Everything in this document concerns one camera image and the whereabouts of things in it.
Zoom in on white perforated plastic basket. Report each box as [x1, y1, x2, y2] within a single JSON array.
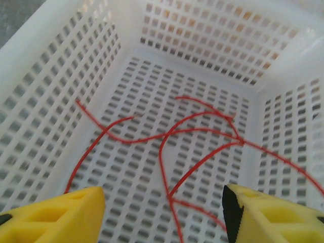
[[0, 0, 324, 243]]

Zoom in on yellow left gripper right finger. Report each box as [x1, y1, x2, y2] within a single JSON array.
[[222, 183, 324, 243]]

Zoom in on thin red cable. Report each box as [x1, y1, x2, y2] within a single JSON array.
[[158, 95, 246, 243], [75, 100, 324, 197], [64, 115, 136, 194]]

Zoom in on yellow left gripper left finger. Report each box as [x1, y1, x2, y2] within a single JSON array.
[[0, 186, 106, 243]]

